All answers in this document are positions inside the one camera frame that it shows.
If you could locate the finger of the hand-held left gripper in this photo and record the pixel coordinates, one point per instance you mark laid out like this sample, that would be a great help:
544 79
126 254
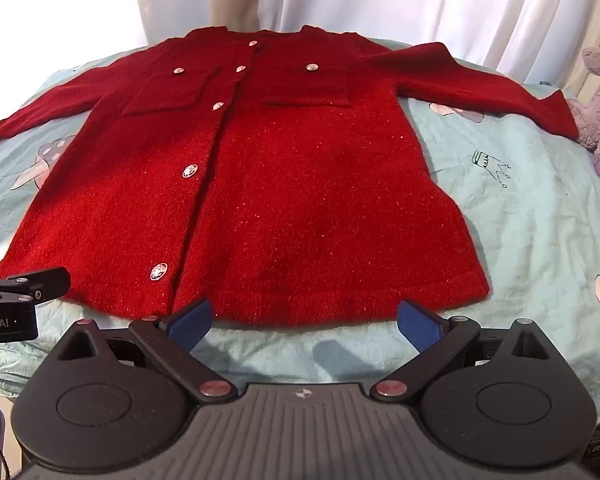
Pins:
47 285

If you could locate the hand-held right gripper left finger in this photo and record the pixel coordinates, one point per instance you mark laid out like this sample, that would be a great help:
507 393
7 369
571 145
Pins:
192 326

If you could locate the light blue printed bed sheet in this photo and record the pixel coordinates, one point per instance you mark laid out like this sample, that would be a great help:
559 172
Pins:
520 200

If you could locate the red knit cardigan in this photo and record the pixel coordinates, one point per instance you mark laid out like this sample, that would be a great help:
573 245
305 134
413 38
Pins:
305 200

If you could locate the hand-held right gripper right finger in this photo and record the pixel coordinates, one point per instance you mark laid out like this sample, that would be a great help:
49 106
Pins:
421 326

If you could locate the white curtain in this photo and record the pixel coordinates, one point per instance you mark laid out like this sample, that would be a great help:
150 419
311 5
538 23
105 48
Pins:
430 0

